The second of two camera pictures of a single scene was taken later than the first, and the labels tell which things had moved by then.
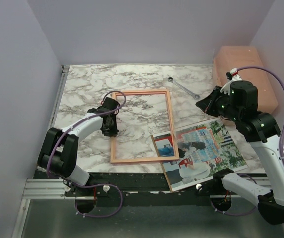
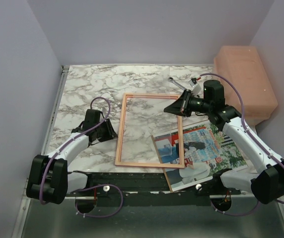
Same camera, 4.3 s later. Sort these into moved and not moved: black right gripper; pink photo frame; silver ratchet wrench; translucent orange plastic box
Moved: pink photo frame; black right gripper
Not moved: translucent orange plastic box; silver ratchet wrench
